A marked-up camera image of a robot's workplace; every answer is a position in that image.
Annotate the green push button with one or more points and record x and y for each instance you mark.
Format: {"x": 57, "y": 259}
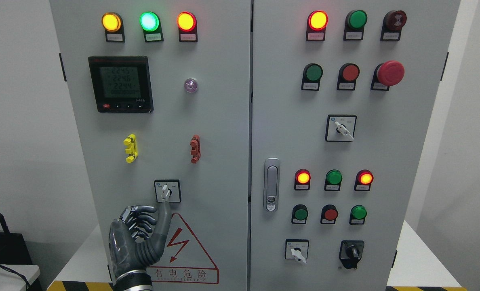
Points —
{"x": 357, "y": 215}
{"x": 299, "y": 214}
{"x": 354, "y": 25}

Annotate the red lit indicator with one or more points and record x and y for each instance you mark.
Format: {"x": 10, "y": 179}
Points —
{"x": 363, "y": 180}
{"x": 302, "y": 179}

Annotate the grey left cabinet door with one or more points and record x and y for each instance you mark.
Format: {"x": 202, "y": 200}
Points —
{"x": 214, "y": 191}

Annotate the red push button bottom middle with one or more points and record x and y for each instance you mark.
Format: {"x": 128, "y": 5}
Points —
{"x": 329, "y": 214}

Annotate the red indicator light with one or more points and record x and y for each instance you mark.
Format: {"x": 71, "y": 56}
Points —
{"x": 186, "y": 22}
{"x": 316, "y": 26}

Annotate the grey cabinet door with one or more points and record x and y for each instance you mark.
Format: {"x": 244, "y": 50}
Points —
{"x": 290, "y": 124}
{"x": 214, "y": 191}

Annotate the silver door lock handle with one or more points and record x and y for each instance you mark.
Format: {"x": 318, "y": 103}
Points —
{"x": 271, "y": 183}

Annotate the green push button bottom left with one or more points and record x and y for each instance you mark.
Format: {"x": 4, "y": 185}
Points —
{"x": 299, "y": 214}

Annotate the yellow indicator light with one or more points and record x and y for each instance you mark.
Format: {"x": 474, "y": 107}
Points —
{"x": 113, "y": 27}

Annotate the green push button second row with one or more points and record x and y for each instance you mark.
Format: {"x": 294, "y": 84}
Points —
{"x": 312, "y": 74}

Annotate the clear white indicator lamp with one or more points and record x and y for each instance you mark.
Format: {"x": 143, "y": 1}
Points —
{"x": 191, "y": 85}

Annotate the black digital power meter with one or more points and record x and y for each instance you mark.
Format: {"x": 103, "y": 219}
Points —
{"x": 121, "y": 84}

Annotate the yellow terminal connector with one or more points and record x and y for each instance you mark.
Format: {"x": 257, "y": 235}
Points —
{"x": 131, "y": 148}

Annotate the red lit indicator lower left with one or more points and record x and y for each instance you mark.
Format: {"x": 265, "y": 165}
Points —
{"x": 302, "y": 179}

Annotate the red lit indicator lower right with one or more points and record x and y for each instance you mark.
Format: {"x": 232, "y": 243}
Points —
{"x": 363, "y": 180}

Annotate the white rotary selector switch bottom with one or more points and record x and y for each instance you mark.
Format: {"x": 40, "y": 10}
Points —
{"x": 297, "y": 249}

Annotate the green push button bottom right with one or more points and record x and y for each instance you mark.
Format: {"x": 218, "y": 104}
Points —
{"x": 357, "y": 215}

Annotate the green indicator lower middle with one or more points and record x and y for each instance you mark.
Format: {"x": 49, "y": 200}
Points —
{"x": 333, "y": 180}

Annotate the white platform with hazard stripe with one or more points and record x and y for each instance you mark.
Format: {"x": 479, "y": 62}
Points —
{"x": 415, "y": 268}

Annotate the grey right cabinet door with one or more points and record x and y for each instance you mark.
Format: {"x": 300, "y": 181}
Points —
{"x": 290, "y": 124}

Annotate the black rotary key switch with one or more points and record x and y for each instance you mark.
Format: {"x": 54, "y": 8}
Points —
{"x": 351, "y": 253}

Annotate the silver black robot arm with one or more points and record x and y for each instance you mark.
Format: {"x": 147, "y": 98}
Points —
{"x": 135, "y": 280}

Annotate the green indicator light top left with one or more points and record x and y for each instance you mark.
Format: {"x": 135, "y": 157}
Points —
{"x": 151, "y": 26}

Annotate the green push button top right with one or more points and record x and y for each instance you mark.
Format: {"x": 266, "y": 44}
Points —
{"x": 354, "y": 25}

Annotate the red emergency stop mushroom button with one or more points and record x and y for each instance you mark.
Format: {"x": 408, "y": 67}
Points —
{"x": 387, "y": 74}

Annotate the red terminal connector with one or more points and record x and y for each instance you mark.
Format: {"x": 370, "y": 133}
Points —
{"x": 195, "y": 149}

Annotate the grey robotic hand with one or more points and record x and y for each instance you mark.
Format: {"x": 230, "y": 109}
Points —
{"x": 137, "y": 238}

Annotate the red push button second row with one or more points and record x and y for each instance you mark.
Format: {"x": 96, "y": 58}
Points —
{"x": 347, "y": 76}

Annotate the white rotary selector switch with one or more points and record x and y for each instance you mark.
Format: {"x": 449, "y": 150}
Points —
{"x": 297, "y": 249}
{"x": 167, "y": 190}
{"x": 340, "y": 128}

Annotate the dark red buzzer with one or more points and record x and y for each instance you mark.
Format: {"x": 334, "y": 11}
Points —
{"x": 393, "y": 23}

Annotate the white box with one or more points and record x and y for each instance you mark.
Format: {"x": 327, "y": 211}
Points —
{"x": 12, "y": 282}

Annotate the red indicator light top right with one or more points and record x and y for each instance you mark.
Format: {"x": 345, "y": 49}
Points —
{"x": 316, "y": 26}

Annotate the black router with antenna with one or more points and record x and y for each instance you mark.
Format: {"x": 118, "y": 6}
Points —
{"x": 13, "y": 249}

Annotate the red indicator light top left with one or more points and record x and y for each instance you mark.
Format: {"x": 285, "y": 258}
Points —
{"x": 186, "y": 22}

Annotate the red electrical hazard warning sticker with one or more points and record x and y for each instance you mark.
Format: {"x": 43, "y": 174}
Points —
{"x": 185, "y": 260}

